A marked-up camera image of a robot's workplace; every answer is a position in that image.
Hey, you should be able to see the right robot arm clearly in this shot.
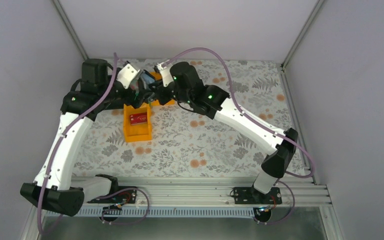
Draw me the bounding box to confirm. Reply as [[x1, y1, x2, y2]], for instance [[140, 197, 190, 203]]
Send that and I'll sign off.
[[151, 61, 299, 194]]

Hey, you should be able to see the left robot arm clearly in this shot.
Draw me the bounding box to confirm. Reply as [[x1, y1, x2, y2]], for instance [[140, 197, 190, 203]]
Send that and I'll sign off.
[[20, 58, 155, 217]]

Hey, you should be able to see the red VIP card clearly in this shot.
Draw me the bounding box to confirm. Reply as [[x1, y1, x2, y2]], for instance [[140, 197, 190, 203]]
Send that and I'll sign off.
[[129, 112, 148, 126]]

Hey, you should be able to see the far orange storage bin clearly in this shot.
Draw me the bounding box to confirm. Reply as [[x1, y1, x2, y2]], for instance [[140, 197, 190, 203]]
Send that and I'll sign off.
[[150, 71, 176, 107]]

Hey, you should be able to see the orange storage bin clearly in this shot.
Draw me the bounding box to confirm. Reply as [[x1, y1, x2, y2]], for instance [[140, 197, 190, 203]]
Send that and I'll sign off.
[[123, 103, 152, 143], [150, 71, 176, 107]]

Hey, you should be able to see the near orange storage bin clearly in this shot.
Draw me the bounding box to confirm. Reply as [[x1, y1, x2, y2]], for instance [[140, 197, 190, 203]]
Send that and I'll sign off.
[[123, 103, 152, 143]]

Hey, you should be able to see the floral table mat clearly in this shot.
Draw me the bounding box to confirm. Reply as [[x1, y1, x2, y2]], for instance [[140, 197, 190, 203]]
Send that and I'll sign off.
[[73, 60, 293, 177]]

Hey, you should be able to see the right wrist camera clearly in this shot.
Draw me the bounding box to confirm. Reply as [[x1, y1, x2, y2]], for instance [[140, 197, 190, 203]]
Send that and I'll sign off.
[[154, 61, 174, 87]]

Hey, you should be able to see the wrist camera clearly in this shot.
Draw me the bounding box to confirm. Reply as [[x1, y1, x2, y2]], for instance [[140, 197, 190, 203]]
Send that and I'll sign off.
[[154, 61, 174, 87], [116, 62, 143, 89]]

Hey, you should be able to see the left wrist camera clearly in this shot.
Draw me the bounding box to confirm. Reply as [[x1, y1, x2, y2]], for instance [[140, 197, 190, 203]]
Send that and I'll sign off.
[[116, 62, 143, 89]]

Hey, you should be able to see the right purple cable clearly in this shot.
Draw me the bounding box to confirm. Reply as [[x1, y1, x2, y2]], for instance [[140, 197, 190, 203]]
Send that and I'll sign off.
[[163, 47, 316, 180]]

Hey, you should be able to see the purple cable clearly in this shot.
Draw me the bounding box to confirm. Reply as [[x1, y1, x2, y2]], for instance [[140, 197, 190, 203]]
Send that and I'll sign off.
[[163, 47, 316, 180], [36, 52, 120, 236]]

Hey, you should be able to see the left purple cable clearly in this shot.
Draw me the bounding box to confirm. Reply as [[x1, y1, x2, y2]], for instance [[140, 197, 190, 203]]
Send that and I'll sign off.
[[36, 52, 120, 236]]

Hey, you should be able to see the aluminium rail frame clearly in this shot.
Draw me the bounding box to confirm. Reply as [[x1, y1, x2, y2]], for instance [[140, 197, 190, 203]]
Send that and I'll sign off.
[[34, 177, 333, 208]]

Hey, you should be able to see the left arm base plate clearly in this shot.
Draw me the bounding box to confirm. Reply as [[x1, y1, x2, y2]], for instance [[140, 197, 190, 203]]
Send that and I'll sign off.
[[88, 186, 137, 205]]

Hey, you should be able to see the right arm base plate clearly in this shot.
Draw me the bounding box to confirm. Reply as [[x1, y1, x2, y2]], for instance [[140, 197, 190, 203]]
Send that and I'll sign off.
[[229, 187, 283, 205]]

